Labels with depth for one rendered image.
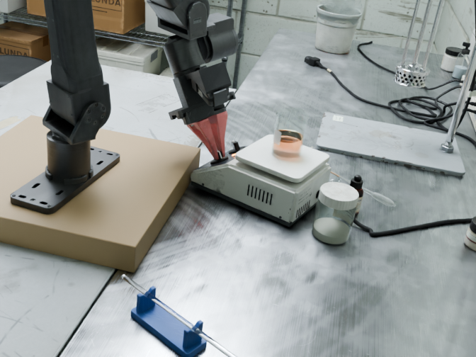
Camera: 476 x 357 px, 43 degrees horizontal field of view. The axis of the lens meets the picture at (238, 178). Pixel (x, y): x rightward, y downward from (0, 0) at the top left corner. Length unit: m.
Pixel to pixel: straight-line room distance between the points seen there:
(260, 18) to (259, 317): 2.71
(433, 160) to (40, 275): 0.80
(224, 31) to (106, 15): 2.16
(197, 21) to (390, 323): 0.52
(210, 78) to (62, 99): 0.21
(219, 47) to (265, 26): 2.36
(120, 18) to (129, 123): 1.91
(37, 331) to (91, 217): 0.19
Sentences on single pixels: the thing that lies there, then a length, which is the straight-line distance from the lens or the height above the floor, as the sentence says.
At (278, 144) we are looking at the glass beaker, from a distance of 0.95.
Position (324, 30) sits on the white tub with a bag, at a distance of 1.92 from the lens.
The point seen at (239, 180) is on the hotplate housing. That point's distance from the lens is 0.96.
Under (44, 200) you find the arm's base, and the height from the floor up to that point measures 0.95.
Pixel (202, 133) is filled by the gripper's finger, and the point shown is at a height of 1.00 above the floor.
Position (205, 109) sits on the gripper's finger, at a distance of 0.97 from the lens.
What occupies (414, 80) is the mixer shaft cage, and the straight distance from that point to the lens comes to 1.25.
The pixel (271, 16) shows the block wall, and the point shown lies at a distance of 3.36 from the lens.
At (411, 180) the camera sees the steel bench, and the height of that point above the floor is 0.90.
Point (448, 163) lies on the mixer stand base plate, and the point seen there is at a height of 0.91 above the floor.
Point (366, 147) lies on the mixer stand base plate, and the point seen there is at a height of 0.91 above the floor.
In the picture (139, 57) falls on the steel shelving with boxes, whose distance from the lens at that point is 3.16.
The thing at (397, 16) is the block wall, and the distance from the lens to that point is 3.32.
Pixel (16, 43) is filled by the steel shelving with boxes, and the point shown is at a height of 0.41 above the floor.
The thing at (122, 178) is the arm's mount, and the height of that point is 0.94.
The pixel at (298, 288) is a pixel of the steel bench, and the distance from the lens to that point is 0.83.
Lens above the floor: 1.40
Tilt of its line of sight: 28 degrees down
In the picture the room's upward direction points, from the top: 7 degrees clockwise
